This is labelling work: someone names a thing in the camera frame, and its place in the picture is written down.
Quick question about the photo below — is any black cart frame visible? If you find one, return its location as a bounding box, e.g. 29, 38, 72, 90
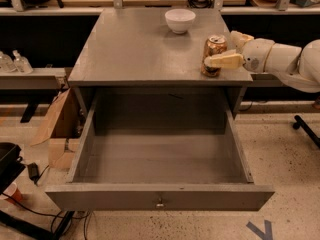
0, 142, 76, 240

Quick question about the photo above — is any grey open top drawer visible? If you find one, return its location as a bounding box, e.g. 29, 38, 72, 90
46, 94, 274, 211

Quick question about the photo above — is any white ceramic bowl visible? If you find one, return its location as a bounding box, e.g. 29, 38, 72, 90
165, 9, 196, 34

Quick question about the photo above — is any black power adapter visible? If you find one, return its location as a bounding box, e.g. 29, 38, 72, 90
27, 163, 40, 181

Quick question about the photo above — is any black chair leg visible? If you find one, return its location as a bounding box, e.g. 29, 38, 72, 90
293, 115, 320, 148

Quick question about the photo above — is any clear sanitizer bottle right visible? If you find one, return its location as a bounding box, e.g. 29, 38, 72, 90
13, 50, 33, 74

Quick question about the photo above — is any clear sanitizer bottle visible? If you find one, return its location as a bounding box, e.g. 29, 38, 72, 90
13, 50, 33, 74
0, 51, 16, 72

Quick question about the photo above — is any red plastic cup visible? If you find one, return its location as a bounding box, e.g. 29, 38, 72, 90
0, 182, 23, 204

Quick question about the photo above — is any grey cabinet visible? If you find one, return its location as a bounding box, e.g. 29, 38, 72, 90
67, 7, 254, 118

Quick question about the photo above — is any brown cardboard box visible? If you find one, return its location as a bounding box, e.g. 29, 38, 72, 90
30, 89, 79, 170

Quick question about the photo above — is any orange soda can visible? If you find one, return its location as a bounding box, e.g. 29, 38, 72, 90
201, 34, 227, 77

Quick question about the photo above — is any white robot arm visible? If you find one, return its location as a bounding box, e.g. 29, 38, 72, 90
203, 31, 320, 93

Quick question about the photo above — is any clear sanitizer bottle left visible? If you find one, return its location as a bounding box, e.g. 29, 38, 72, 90
0, 51, 16, 72

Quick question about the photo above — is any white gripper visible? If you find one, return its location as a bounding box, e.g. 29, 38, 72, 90
204, 31, 275, 73

